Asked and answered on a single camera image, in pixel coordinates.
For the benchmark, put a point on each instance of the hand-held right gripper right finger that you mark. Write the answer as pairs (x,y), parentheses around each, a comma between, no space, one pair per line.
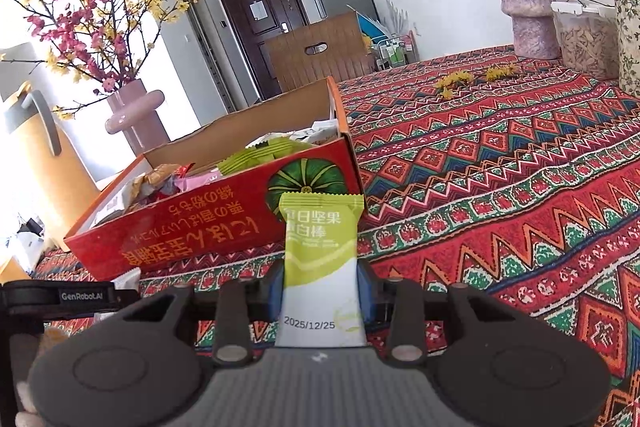
(366,297)

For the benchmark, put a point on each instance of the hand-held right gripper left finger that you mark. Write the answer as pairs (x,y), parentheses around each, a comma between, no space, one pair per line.
(275,297)

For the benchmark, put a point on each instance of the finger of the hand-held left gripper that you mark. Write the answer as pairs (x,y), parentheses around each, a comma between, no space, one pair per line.
(127,298)

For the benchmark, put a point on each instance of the red cardboard box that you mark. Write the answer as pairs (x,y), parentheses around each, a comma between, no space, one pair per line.
(200,232)

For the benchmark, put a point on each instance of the pink snack packet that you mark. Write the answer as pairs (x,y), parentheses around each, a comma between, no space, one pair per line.
(200,181)

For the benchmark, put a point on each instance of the person's left hand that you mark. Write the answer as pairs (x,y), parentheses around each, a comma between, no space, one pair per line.
(27,407)

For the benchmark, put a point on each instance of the white plastic bag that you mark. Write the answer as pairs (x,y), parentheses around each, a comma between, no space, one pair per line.
(25,242)

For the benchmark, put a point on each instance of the yellow thermos jug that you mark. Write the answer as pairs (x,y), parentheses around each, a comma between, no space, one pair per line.
(45,162)

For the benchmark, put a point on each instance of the fallen yellow petals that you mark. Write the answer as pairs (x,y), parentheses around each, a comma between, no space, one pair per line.
(455,81)

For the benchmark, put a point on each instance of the wooden chair back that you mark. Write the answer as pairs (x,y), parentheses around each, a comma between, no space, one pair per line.
(320,67)

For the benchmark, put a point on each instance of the dark brown door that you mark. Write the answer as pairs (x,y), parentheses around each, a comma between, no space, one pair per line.
(255,52)

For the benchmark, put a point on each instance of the small storage cart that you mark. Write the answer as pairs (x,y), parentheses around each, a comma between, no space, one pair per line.
(397,52)

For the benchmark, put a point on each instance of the pink and yellow blossom branches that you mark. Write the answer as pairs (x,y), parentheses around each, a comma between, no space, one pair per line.
(95,2)

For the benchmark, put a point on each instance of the clear container of seeds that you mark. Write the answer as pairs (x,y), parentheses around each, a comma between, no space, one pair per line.
(585,42)

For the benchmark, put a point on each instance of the textured purple vase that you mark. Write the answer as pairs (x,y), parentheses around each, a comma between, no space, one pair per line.
(527,2)

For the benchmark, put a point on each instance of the floral ceramic vase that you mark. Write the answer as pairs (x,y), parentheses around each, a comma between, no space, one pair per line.
(629,37)

